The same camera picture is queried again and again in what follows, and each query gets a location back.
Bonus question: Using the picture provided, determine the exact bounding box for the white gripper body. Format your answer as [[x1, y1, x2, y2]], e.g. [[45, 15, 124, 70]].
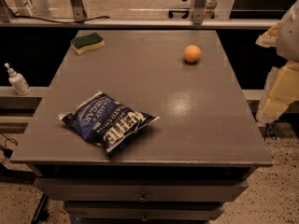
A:
[[277, 0, 299, 62]]

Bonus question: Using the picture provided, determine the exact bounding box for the lower drawer knob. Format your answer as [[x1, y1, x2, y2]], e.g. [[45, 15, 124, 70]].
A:
[[140, 216, 149, 223]]

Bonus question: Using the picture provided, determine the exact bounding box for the upper drawer knob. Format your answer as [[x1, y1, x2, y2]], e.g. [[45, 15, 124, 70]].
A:
[[139, 193, 149, 203]]

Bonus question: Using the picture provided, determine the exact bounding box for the blue chip bag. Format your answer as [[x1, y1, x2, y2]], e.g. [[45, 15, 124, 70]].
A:
[[59, 91, 158, 155]]

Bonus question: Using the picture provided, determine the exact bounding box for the metal frame bracket left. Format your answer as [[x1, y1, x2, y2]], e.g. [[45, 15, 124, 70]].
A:
[[70, 0, 87, 22]]

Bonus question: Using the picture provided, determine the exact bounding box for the orange fruit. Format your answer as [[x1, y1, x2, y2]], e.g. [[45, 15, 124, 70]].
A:
[[183, 45, 202, 63]]

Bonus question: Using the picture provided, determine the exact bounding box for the metal frame bracket right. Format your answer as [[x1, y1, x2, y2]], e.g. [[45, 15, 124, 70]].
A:
[[192, 0, 206, 25]]

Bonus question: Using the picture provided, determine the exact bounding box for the grey drawer cabinet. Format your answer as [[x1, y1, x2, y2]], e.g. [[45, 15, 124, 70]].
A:
[[12, 30, 272, 224]]

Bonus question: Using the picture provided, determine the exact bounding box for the drawer knob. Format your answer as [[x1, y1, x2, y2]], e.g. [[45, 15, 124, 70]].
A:
[[139, 193, 149, 203], [140, 216, 149, 223]]

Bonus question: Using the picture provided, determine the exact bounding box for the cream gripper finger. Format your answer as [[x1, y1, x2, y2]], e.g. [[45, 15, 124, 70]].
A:
[[256, 21, 280, 48], [256, 61, 299, 124]]

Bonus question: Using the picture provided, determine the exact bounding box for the black cable on ledge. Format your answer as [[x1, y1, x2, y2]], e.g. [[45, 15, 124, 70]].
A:
[[8, 7, 110, 24]]

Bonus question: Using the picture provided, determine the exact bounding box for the metal frame bracket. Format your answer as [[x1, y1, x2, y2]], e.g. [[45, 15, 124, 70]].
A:
[[192, 0, 206, 25], [70, 0, 87, 22]]

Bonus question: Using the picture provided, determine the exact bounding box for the green and yellow sponge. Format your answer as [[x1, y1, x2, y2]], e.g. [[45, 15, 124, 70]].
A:
[[70, 33, 105, 55]]

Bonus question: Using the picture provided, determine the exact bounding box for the white pump bottle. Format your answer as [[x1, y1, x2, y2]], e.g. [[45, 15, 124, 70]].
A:
[[5, 63, 31, 96]]

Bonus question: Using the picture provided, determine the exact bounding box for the black cable on floor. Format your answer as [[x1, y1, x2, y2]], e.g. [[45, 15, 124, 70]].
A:
[[0, 132, 19, 165]]

